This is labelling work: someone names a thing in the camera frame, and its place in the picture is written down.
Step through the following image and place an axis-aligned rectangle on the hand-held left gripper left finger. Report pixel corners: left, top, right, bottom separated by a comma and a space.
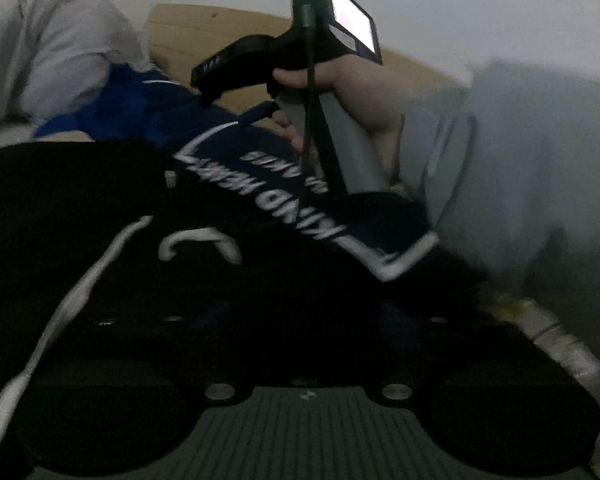
10, 299, 237, 404

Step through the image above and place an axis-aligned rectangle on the light grey-blue duvet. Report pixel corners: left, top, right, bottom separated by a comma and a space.
0, 0, 153, 128

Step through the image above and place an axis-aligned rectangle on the person's right hand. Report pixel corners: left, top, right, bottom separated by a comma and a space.
271, 52, 407, 177

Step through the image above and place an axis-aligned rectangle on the wooden headboard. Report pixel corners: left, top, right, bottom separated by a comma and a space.
144, 3, 468, 126

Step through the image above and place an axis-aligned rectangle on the black hoodie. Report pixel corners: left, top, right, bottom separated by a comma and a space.
0, 140, 491, 443

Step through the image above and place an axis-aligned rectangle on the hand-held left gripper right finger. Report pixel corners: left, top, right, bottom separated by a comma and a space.
379, 299, 583, 404

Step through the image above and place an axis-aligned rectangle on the blue and navy printed jacket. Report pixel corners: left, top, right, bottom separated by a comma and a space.
32, 62, 441, 283

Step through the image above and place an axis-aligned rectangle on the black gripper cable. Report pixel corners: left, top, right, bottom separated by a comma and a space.
299, 2, 321, 173

